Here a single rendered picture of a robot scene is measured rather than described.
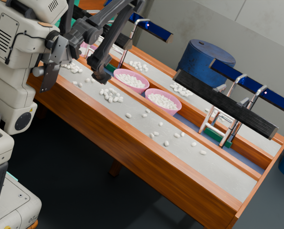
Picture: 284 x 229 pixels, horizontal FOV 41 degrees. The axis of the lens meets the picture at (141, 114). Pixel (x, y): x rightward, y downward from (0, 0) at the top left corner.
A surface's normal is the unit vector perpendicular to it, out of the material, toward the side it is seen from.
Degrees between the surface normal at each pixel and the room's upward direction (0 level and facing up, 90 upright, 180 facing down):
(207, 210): 90
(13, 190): 0
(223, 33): 90
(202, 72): 90
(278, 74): 90
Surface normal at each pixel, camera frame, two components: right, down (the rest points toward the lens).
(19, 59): 0.81, 0.51
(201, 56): -0.54, 0.21
